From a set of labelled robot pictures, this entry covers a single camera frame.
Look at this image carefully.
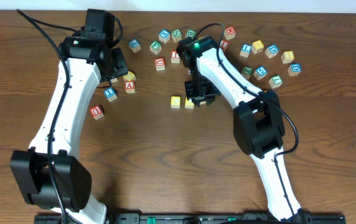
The blue 5 block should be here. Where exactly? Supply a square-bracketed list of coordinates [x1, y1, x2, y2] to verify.
[253, 66, 268, 80]

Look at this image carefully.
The blue L block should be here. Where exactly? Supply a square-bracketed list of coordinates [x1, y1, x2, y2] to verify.
[240, 44, 251, 58]

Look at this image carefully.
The green T block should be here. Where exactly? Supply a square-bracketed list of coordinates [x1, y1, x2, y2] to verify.
[268, 75, 283, 88]

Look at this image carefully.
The red A block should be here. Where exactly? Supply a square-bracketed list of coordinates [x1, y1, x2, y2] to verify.
[124, 81, 136, 93]

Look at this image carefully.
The right black cable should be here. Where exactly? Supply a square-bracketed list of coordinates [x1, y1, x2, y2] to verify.
[193, 22, 300, 218]

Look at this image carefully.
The yellow C block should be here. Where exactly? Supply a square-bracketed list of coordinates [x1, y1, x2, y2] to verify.
[171, 96, 181, 109]

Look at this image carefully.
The yellow O block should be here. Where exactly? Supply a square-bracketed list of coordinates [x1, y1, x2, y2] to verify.
[185, 98, 195, 109]

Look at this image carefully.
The green Z block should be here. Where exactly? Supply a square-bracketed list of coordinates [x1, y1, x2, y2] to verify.
[241, 66, 253, 80]

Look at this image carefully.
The red U block lower left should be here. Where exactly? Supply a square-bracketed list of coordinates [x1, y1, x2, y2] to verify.
[90, 105, 104, 119]

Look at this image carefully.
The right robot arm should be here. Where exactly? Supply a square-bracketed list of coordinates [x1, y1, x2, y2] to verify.
[176, 36, 306, 223]

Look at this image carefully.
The blue X block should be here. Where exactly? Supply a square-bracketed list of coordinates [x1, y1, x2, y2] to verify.
[158, 29, 171, 44]

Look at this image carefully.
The blue d block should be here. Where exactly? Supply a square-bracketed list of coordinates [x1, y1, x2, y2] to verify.
[265, 44, 279, 58]
[288, 63, 302, 76]

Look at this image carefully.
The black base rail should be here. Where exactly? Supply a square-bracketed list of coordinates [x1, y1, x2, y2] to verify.
[34, 212, 347, 224]

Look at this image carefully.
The blue T block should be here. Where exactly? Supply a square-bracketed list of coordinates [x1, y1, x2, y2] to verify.
[103, 88, 118, 101]

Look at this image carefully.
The yellow M block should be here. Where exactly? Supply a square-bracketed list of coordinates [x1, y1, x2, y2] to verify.
[251, 40, 264, 54]

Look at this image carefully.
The green B block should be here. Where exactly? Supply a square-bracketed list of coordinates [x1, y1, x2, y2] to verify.
[185, 29, 197, 39]

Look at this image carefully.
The blue P block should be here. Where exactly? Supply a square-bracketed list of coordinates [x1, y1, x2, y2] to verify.
[128, 39, 141, 53]

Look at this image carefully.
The black cable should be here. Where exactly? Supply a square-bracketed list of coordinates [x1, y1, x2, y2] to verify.
[193, 22, 300, 218]
[16, 8, 124, 224]

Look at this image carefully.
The red I block centre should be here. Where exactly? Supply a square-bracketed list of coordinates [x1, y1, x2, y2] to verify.
[171, 50, 180, 63]

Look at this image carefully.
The yellow 8 block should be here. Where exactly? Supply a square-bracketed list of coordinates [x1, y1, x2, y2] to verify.
[281, 51, 294, 64]

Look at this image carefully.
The red H block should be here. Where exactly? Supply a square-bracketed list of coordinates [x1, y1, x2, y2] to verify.
[224, 26, 237, 40]

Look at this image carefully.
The blue D block right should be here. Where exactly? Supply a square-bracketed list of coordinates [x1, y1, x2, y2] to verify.
[288, 63, 302, 76]

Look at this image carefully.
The left black cable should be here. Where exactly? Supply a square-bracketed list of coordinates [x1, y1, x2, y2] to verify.
[16, 8, 124, 224]

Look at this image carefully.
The red u block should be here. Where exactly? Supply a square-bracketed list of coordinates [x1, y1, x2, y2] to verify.
[154, 57, 166, 71]
[90, 105, 104, 119]

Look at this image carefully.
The red U block centre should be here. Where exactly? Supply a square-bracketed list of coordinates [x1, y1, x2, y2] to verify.
[154, 57, 166, 71]

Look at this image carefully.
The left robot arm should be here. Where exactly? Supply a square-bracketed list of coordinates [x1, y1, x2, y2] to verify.
[10, 30, 128, 223]

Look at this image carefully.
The blue D block upper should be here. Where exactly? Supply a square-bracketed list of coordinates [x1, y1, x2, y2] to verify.
[265, 44, 279, 58]

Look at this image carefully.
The green N block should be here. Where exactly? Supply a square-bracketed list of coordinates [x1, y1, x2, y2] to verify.
[171, 29, 182, 42]

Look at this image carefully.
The yellow block left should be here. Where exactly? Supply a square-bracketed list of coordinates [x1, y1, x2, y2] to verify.
[123, 71, 136, 82]

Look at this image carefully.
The red Y block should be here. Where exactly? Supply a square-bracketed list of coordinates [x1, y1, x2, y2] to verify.
[110, 78, 118, 83]

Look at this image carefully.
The red I block right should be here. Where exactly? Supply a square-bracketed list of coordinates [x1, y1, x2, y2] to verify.
[220, 40, 229, 52]

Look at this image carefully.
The red i block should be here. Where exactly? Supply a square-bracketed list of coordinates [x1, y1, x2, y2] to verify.
[220, 40, 229, 52]
[171, 50, 180, 63]

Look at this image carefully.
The green F block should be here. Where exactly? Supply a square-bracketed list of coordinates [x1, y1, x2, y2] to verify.
[149, 40, 162, 55]

